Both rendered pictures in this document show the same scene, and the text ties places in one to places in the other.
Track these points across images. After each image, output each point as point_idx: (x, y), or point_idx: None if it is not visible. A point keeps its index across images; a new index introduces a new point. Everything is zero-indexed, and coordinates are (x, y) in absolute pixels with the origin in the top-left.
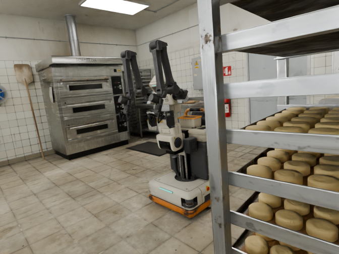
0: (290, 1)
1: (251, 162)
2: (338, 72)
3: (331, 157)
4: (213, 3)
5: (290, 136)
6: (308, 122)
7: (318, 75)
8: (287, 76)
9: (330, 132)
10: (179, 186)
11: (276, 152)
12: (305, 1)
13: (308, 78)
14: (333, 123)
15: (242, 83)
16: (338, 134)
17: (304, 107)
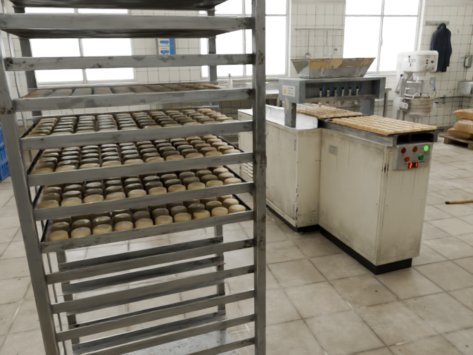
0: (196, 34)
1: (220, 139)
2: (203, 90)
3: (183, 143)
4: (206, 41)
5: (180, 109)
6: (187, 113)
7: (168, 83)
8: (253, 86)
9: (168, 110)
10: None
11: (215, 139)
12: (191, 34)
13: (172, 84)
14: (174, 113)
15: (200, 82)
16: (162, 108)
17: (225, 121)
